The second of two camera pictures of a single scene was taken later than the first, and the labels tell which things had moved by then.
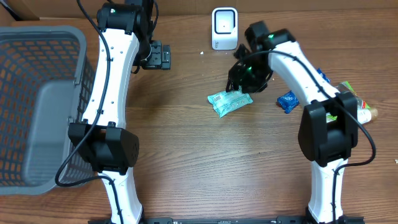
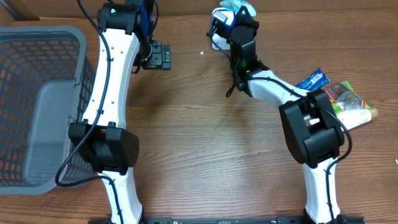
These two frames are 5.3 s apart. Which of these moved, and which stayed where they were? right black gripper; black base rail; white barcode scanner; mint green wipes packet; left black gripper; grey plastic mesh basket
Moved: right black gripper; mint green wipes packet
Stayed: left black gripper; white barcode scanner; black base rail; grey plastic mesh basket
